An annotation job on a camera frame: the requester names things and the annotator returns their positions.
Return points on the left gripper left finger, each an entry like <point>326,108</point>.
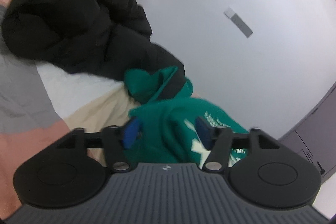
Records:
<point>117,139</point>

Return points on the black puffer jacket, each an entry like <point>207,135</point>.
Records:
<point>100,37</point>

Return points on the grey wall-mounted unit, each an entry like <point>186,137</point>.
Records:
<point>238,22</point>

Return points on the patchwork bed quilt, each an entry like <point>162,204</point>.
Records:
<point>40,103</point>

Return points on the green hoodie sweatshirt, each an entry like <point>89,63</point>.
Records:
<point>162,129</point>

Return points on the grey wardrobe cabinet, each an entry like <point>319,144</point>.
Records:
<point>313,137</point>

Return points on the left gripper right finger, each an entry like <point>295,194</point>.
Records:
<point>217,140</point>

